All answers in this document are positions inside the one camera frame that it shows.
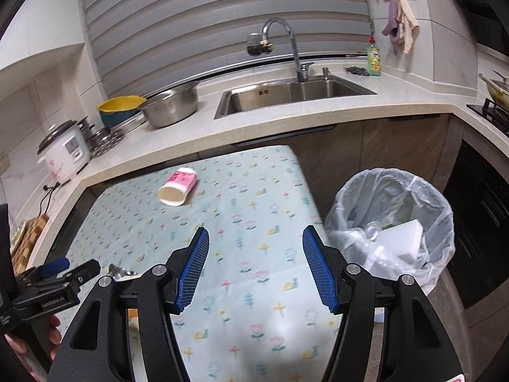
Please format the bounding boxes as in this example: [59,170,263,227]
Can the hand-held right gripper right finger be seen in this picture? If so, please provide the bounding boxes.
[302,225,464,382]

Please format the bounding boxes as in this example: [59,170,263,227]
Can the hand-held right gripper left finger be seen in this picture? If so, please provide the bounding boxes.
[48,226,210,382]

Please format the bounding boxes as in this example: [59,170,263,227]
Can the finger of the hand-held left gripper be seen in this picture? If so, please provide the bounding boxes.
[28,258,101,291]
[16,258,71,285]

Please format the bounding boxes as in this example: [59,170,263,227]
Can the clear plastic wrapper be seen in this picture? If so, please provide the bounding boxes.
[346,221,384,247]

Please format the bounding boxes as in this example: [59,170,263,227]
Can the pink paper cup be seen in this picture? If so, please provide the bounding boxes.
[158,168,198,207]

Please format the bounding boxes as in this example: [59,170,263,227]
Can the white sponge block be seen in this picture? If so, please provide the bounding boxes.
[374,218,425,265]

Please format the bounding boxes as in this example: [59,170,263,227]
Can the bin with clear bag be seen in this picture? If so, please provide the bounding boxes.
[324,168,456,297]

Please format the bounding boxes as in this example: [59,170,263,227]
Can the person's left hand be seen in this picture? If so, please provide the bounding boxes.
[4,314,63,367]

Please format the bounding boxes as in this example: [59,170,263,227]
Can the wooden cutting board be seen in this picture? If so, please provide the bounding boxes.
[10,213,50,271]

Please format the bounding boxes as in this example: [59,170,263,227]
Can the small silver wrapper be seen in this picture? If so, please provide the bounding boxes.
[107,265,138,281]

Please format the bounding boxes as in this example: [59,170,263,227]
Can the floral tablecloth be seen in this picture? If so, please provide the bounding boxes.
[52,145,351,382]

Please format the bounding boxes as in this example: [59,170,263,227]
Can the white rice cooker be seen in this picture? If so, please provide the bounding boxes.
[37,120,92,186]

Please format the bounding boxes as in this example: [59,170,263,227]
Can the metal steamer rack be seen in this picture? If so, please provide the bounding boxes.
[87,127,125,158]

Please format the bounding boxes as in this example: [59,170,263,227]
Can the wooden base cabinet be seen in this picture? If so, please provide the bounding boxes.
[286,113,464,223]

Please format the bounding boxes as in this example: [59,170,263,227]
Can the stacked metal pots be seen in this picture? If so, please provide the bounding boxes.
[77,116,96,140]

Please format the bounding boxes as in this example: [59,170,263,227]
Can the metal tray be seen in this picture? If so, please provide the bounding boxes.
[115,113,146,132]

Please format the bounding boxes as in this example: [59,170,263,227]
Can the steel colander bowl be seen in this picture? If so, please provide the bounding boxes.
[137,81,200,129]

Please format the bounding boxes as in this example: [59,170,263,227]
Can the blue yellow bowl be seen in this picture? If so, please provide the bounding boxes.
[98,95,148,128]

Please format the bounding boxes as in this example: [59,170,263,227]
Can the black oven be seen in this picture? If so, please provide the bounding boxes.
[443,139,509,309]

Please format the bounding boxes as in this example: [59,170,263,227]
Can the steel sink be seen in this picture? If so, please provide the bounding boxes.
[214,78,378,120]

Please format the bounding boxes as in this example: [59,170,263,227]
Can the green dish soap bottle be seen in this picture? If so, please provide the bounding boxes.
[366,36,382,77]

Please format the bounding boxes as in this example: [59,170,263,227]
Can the chrome faucet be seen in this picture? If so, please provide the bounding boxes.
[246,18,316,83]

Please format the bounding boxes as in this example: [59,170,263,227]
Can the gas stove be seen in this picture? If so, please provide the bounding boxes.
[466,99,509,136]

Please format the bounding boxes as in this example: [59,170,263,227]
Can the purple hanging cloth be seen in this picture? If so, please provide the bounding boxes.
[382,0,402,54]

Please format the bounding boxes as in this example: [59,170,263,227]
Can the pan on stove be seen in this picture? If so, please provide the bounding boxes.
[478,69,509,108]

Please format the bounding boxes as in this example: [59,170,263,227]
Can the grey window blind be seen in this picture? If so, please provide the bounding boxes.
[80,0,372,98]

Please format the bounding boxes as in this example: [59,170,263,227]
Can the hanging cloths pink purple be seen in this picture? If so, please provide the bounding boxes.
[395,0,420,54]

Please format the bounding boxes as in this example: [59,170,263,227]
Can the black range hood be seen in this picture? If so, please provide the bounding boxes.
[437,0,509,54]

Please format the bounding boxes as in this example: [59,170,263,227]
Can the black power cable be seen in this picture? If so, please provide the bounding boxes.
[38,183,60,216]

